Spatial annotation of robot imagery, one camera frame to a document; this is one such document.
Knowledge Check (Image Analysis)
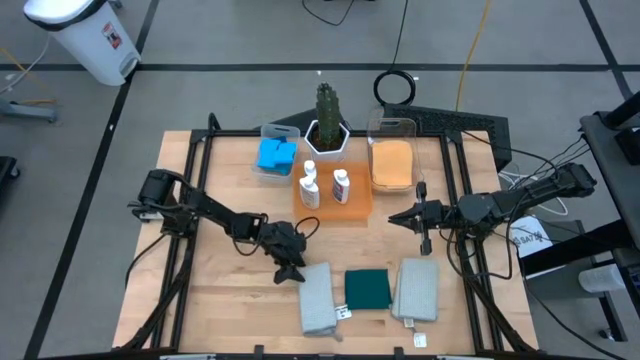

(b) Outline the white printed paper sheet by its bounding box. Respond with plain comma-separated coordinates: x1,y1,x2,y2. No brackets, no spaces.
509,214,554,259

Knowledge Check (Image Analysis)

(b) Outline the orange cloth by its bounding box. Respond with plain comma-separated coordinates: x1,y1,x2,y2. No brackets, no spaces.
370,139,415,191

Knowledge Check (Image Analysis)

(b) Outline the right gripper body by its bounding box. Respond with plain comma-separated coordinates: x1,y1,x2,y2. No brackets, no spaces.
417,182,464,256

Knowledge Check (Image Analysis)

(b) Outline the tall clear plastic bin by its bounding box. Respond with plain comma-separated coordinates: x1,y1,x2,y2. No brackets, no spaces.
366,117,425,195

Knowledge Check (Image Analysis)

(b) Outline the black aluminium table frame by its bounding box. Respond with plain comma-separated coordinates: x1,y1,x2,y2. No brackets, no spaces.
117,112,539,360

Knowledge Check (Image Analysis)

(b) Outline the thin black cable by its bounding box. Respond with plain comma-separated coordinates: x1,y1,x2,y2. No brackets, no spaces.
301,0,356,27

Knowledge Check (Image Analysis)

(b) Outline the white cable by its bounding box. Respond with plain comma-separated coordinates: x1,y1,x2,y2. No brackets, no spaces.
499,169,570,217

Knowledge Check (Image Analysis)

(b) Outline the black workbench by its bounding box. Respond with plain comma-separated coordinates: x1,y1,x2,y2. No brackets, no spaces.
519,92,640,346

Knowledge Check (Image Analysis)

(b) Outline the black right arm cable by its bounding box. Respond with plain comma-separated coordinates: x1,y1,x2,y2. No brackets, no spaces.
443,219,515,281

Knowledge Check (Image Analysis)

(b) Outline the white pedal trash can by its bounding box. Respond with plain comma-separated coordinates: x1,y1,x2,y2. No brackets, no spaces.
22,0,143,87

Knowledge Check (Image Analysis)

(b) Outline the orange translucent plastic bin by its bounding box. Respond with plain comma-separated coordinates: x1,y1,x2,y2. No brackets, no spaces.
292,160,375,224

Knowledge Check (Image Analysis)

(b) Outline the yellow cable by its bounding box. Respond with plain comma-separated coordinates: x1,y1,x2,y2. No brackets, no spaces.
454,0,494,112

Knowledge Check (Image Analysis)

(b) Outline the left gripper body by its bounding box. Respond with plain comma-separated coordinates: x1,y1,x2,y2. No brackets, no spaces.
259,221,307,269

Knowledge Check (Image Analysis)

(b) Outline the dark green cloth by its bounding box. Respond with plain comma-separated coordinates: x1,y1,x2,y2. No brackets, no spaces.
344,268,393,311

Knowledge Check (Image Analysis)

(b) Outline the grey roll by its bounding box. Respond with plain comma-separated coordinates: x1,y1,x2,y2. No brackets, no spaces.
578,263,626,294

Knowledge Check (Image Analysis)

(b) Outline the small clear plastic bin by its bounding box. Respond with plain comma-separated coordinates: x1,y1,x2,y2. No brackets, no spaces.
251,123,301,185

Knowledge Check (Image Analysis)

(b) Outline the black perforated panel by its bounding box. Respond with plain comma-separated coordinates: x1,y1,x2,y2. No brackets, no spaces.
382,102,514,174

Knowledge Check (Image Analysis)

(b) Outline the grey stand foot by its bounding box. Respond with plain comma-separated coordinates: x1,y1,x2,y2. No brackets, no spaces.
0,97,60,124

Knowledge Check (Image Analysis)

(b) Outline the black coiled cable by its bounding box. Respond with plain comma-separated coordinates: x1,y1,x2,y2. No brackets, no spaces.
372,0,418,107

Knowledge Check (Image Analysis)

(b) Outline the grey knitted cloth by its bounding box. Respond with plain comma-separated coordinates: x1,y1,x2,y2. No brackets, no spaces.
390,257,440,329
298,262,339,337

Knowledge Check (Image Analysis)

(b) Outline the green column cactus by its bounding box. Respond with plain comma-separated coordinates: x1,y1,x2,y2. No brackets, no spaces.
314,82,343,146

